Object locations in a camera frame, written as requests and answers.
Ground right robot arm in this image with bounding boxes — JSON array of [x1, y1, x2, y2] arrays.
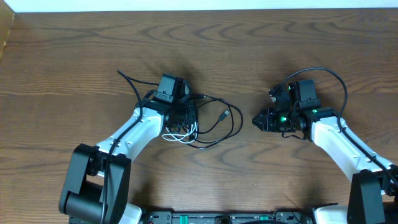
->
[[252, 80, 397, 223]]

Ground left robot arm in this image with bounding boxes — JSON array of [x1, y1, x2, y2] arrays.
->
[[58, 73, 196, 224]]

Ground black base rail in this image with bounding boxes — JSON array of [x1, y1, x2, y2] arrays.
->
[[68, 211, 352, 224]]

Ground cardboard side panel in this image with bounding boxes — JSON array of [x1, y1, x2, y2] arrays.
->
[[0, 0, 15, 58]]

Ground black usb cable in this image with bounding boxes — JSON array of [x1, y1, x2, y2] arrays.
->
[[186, 93, 244, 149]]

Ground white usb cable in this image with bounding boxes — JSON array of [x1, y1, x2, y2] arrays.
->
[[161, 121, 199, 144]]

